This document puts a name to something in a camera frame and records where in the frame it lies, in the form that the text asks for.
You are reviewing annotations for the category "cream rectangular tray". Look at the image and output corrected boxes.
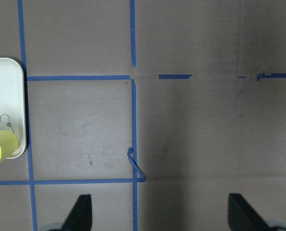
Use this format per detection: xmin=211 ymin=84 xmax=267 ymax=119
xmin=0 ymin=58 xmax=27 ymax=159

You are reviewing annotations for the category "yellow plastic cup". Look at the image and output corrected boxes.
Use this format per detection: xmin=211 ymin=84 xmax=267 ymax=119
xmin=0 ymin=130 xmax=19 ymax=163

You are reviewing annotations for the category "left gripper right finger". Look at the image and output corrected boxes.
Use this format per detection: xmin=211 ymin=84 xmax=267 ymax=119
xmin=228 ymin=193 xmax=275 ymax=231

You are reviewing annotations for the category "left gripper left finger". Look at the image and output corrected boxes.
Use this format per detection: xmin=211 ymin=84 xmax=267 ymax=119
xmin=62 ymin=194 xmax=92 ymax=231

